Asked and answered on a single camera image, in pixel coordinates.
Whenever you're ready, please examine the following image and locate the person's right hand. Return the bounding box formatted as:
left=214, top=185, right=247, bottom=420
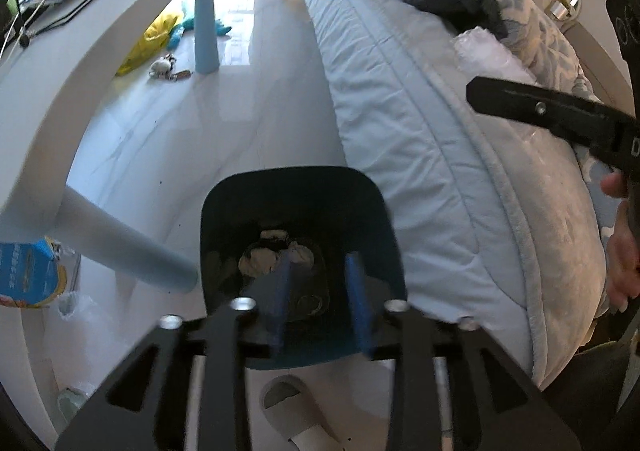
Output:
left=601, top=172, right=639, bottom=311

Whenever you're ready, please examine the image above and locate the grey headboard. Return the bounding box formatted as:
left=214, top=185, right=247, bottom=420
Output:
left=565, top=23, right=634, bottom=115

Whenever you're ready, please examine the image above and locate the blue cardboard box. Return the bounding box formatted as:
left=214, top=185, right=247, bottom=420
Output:
left=0, top=237, right=80, bottom=309

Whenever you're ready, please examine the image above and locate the dark teal trash bin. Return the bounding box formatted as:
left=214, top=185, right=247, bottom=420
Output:
left=200, top=166, right=408, bottom=371

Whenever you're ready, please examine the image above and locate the beige slipper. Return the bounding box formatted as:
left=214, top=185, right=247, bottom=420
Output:
left=260, top=375, right=343, bottom=451

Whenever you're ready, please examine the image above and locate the teal plush toy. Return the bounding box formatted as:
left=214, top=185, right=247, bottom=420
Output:
left=167, top=12, right=234, bottom=52

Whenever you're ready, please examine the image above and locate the keychain on floor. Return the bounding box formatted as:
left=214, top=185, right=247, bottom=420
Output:
left=149, top=54, right=192, bottom=81

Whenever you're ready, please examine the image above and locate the white tissue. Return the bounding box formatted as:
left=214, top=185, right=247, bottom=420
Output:
left=451, top=26, right=537, bottom=86

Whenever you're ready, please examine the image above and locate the grey bed mattress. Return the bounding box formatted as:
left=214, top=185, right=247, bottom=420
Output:
left=305, top=0, right=605, bottom=387

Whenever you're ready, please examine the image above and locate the light blue desk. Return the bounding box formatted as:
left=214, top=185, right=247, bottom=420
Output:
left=1, top=0, right=219, bottom=293

